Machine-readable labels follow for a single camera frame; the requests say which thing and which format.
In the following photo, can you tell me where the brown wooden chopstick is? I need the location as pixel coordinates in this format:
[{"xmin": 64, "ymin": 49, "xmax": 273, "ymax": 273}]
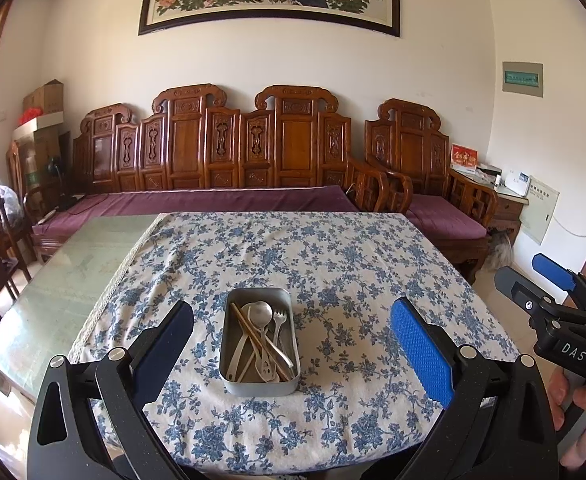
[{"xmin": 230, "ymin": 302, "xmax": 294, "ymax": 382}]

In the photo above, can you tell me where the wooden side table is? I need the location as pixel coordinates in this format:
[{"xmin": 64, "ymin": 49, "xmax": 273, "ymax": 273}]
[{"xmin": 493, "ymin": 182, "xmax": 530, "ymax": 246}]

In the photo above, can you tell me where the grey fluffy duster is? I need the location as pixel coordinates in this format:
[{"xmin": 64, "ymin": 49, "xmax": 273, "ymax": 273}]
[{"xmin": 488, "ymin": 230, "xmax": 516, "ymax": 266}]

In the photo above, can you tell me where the red gift box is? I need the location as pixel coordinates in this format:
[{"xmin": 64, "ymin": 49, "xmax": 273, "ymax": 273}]
[{"xmin": 450, "ymin": 144, "xmax": 478, "ymax": 175}]

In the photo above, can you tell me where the clear plastic bag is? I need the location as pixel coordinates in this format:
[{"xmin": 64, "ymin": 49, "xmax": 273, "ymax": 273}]
[{"xmin": 0, "ymin": 170, "xmax": 21, "ymax": 221}]

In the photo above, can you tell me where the metal fork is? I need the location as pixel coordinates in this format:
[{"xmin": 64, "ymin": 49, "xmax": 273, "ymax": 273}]
[{"xmin": 272, "ymin": 309, "xmax": 288, "ymax": 356}]

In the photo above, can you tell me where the white wall cable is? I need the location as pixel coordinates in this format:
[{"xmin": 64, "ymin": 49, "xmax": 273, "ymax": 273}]
[{"xmin": 553, "ymin": 215, "xmax": 586, "ymax": 237}]

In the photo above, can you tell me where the rectangular metal tin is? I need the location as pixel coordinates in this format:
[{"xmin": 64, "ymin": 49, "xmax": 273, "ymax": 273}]
[{"xmin": 219, "ymin": 287, "xmax": 301, "ymax": 397}]

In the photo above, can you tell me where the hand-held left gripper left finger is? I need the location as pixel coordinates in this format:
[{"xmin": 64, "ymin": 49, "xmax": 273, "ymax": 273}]
[{"xmin": 27, "ymin": 301, "xmax": 194, "ymax": 480}]

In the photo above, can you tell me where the black desk lamp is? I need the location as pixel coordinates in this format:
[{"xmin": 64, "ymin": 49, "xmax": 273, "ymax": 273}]
[{"xmin": 48, "ymin": 157, "xmax": 76, "ymax": 211}]

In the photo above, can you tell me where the metal spoon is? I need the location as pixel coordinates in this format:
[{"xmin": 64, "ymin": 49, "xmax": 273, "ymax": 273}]
[{"xmin": 250, "ymin": 301, "xmax": 295, "ymax": 368}]

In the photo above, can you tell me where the square purple seat cushion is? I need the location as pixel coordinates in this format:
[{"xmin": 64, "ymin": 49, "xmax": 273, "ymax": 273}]
[{"xmin": 405, "ymin": 194, "xmax": 488, "ymax": 241}]

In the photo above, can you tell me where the carved wooden armchair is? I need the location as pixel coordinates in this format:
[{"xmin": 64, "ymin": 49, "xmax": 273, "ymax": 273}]
[{"xmin": 364, "ymin": 99, "xmax": 498, "ymax": 283}]

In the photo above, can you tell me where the large white plastic spoon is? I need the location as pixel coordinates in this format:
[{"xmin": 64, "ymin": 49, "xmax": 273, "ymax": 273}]
[{"xmin": 225, "ymin": 302, "xmax": 260, "ymax": 381}]

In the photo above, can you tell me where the white desk phone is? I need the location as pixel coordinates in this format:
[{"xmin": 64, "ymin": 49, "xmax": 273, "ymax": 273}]
[{"xmin": 503, "ymin": 172, "xmax": 531, "ymax": 196}]

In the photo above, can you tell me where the grey wall box green strip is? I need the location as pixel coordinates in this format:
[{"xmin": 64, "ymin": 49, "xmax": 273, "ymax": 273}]
[{"xmin": 502, "ymin": 61, "xmax": 544, "ymax": 97}]

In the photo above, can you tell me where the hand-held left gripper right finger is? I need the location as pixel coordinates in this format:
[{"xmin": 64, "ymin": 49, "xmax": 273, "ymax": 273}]
[{"xmin": 390, "ymin": 297, "xmax": 558, "ymax": 480}]

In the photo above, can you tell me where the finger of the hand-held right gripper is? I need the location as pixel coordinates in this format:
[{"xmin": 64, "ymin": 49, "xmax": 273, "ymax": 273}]
[
  {"xmin": 532, "ymin": 253, "xmax": 586, "ymax": 311},
  {"xmin": 494, "ymin": 266, "xmax": 576, "ymax": 317}
]

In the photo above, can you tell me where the white wall electrical panel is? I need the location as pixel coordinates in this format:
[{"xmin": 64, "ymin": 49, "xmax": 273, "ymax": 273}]
[{"xmin": 519, "ymin": 176, "xmax": 560, "ymax": 246}]

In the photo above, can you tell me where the carved wooden sofa bench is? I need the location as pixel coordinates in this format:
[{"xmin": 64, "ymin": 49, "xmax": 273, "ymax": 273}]
[{"xmin": 30, "ymin": 84, "xmax": 389, "ymax": 261}]

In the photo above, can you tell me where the long purple seat cushion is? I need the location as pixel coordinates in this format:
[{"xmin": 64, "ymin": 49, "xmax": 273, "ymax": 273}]
[{"xmin": 32, "ymin": 185, "xmax": 361, "ymax": 241}]

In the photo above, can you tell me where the blue floral tablecloth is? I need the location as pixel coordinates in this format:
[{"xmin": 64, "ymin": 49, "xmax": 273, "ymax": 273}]
[{"xmin": 68, "ymin": 211, "xmax": 521, "ymax": 471}]

